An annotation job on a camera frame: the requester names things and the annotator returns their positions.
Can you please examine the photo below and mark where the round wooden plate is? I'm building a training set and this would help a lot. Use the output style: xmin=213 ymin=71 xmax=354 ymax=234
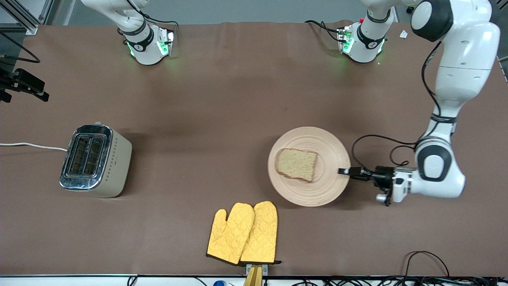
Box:
xmin=267 ymin=127 xmax=351 ymax=207

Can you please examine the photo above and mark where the slice of brown bread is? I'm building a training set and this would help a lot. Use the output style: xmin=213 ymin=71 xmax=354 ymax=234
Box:
xmin=275 ymin=148 xmax=318 ymax=182

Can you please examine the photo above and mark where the beige chrome two-slot toaster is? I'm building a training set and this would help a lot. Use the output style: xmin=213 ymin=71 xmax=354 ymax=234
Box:
xmin=60 ymin=121 xmax=133 ymax=198

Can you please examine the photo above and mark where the yellow quilted oven mitt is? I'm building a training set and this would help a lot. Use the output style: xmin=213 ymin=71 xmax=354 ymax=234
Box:
xmin=240 ymin=201 xmax=281 ymax=265
xmin=206 ymin=203 xmax=255 ymax=266

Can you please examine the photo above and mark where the black curved cable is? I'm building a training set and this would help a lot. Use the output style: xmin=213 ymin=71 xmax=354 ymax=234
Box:
xmin=0 ymin=31 xmax=41 ymax=63

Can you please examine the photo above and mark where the white toaster power cord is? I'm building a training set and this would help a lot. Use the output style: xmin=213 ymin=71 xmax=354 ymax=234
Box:
xmin=0 ymin=142 xmax=68 ymax=152

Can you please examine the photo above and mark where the black looped cable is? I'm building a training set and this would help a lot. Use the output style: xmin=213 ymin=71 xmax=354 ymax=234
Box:
xmin=404 ymin=251 xmax=451 ymax=278

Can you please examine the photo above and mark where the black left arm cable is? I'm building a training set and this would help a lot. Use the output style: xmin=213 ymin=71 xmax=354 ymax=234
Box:
xmin=351 ymin=42 xmax=444 ymax=169

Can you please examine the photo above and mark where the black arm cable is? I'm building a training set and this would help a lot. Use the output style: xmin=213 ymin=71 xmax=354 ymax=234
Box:
xmin=351 ymin=42 xmax=444 ymax=169
xmin=126 ymin=0 xmax=179 ymax=27

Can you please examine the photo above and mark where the bundle of black cables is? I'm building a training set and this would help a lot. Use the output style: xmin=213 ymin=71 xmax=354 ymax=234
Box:
xmin=278 ymin=276 xmax=508 ymax=286

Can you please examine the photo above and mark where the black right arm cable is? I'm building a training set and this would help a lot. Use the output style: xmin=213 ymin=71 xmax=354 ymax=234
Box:
xmin=126 ymin=0 xmax=179 ymax=27

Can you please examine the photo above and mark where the black base cable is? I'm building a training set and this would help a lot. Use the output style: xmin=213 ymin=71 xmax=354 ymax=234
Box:
xmin=305 ymin=20 xmax=343 ymax=43

